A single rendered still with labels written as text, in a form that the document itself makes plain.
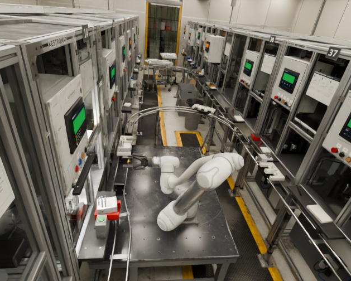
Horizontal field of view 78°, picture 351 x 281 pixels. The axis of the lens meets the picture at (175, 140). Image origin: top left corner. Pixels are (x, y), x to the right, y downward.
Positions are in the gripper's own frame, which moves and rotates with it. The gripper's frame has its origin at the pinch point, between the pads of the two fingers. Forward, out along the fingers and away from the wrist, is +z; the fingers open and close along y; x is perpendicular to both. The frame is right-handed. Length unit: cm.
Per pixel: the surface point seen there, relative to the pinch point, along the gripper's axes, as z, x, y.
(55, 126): 20, 61, 60
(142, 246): -15, 42, -44
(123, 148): 8, -51, -20
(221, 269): -77, 49, -66
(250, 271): -122, 28, -111
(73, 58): 22, 23, 78
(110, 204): 7.5, 34.3, -10.6
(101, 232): 11, 51, -16
